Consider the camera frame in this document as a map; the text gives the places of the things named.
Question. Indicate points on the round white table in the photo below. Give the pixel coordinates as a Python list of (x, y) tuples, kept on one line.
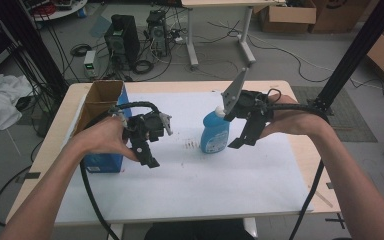
[(60, 10)]

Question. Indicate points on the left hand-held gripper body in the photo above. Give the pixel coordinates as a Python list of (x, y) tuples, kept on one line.
[(145, 125)]

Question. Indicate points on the white cloth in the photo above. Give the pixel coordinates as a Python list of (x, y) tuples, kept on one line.
[(0, 100)]

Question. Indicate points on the black stand on platform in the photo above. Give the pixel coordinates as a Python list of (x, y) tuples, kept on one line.
[(353, 120)]

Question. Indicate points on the open cardboard box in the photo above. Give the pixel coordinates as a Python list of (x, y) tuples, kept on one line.
[(288, 16)]

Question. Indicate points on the small white power supply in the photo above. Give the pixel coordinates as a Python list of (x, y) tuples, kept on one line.
[(90, 63)]

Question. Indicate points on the white-legged desk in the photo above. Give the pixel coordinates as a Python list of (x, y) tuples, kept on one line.
[(220, 20)]

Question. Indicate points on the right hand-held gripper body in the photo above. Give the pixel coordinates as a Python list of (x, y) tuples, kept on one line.
[(251, 103)]

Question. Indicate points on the person's right hand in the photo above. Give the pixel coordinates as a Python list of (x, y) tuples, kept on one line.
[(291, 116)]

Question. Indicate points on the black metal stand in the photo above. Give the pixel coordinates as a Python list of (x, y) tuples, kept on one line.
[(353, 53)]

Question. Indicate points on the open computer tower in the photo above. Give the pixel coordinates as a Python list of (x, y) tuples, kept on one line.
[(157, 31)]

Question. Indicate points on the large cardboard box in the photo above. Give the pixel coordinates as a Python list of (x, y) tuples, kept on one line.
[(338, 15)]

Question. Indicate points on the person's left hand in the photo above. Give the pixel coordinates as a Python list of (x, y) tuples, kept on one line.
[(103, 138)]

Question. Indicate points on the black computer tower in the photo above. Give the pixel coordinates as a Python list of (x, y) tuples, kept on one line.
[(123, 40)]

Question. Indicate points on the cardboard box with blue side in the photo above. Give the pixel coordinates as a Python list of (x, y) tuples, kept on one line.
[(101, 93)]

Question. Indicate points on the blue bottle with white cap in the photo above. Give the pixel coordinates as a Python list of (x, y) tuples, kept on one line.
[(215, 135)]

